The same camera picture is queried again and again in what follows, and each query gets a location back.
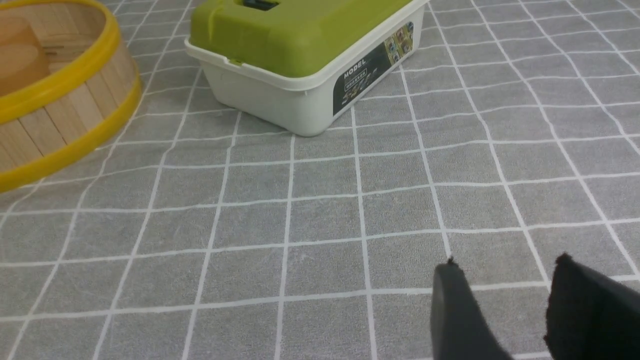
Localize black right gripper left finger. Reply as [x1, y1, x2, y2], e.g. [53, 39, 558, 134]
[430, 257, 513, 360]

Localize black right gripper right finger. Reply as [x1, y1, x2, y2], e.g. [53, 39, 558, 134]
[544, 253, 640, 360]

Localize white box green lid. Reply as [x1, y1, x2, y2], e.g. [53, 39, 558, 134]
[184, 0, 427, 137]

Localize bamboo steamer base yellow rims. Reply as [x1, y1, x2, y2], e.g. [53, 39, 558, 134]
[0, 0, 142, 192]

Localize grey checkered tablecloth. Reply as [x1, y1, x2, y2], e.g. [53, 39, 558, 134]
[1, 0, 640, 360]

